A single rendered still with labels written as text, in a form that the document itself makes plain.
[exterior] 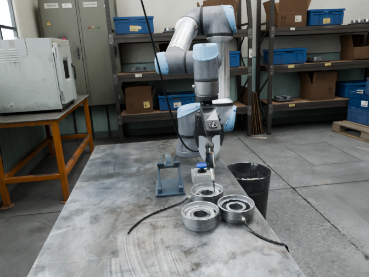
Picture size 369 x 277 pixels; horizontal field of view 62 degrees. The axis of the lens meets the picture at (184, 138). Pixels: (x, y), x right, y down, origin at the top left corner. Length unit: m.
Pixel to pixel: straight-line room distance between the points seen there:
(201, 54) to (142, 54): 3.92
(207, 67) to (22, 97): 2.37
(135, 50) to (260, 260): 4.30
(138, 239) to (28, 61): 2.40
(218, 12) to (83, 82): 3.51
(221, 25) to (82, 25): 3.47
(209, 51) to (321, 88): 4.18
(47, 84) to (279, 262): 2.59
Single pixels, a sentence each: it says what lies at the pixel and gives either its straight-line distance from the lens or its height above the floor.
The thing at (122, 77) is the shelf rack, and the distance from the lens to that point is 4.25.
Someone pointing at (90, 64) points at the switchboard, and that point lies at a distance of 4.65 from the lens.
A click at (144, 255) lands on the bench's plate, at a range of 0.80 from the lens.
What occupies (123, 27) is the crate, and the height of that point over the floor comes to 1.59.
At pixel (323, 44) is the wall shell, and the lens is 5.60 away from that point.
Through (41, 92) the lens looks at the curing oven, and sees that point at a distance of 3.04.
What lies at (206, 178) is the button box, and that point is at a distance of 1.10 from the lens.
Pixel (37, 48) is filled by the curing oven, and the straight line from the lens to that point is 3.02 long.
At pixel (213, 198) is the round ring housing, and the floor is 0.83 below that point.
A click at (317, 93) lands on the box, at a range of 5.02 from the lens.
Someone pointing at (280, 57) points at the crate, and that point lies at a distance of 4.73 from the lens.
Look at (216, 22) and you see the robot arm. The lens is 1.37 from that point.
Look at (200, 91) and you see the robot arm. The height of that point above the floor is 1.15.
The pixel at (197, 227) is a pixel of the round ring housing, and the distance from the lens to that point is 0.85.
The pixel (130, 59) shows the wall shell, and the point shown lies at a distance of 4.84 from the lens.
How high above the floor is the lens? 1.27
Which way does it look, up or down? 16 degrees down
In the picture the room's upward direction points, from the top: 3 degrees counter-clockwise
